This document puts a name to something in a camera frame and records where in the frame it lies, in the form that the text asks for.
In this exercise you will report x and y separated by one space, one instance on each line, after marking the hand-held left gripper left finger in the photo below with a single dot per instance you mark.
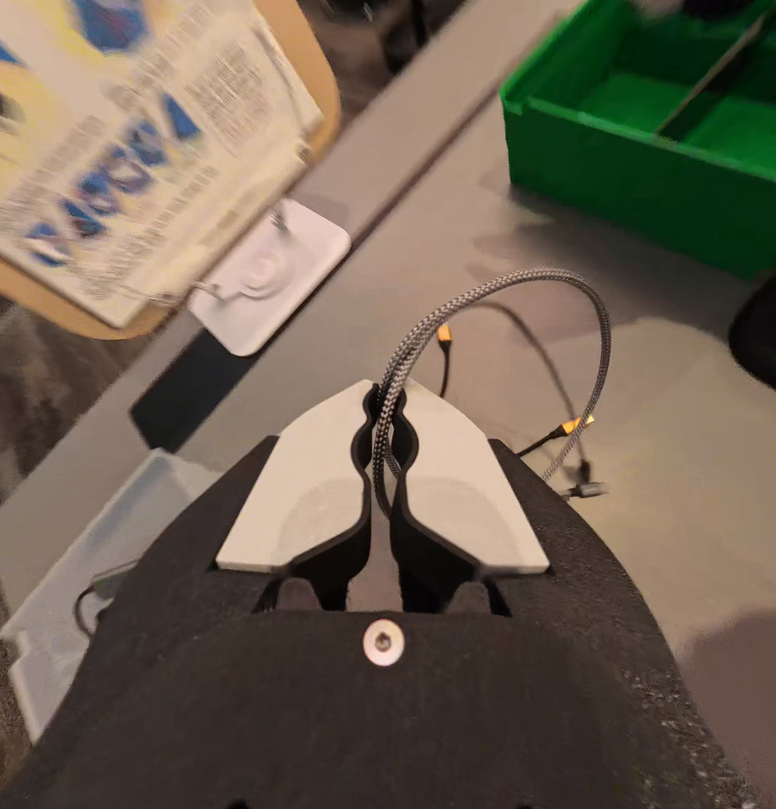
299 480

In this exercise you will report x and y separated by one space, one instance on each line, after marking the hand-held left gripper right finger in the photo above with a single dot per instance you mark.
457 480

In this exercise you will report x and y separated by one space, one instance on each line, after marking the black desk leg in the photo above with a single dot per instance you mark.
186 398

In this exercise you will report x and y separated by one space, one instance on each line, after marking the white square hook stand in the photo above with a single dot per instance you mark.
299 272

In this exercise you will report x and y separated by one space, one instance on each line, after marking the clear plastic container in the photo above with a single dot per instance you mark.
53 569

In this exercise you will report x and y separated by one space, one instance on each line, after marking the green plastic bin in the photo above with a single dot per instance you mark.
615 170

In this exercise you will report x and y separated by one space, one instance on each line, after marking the white printed box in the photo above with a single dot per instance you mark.
141 145

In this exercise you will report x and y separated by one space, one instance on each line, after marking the dark cardboard bin divider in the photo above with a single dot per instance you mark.
710 79

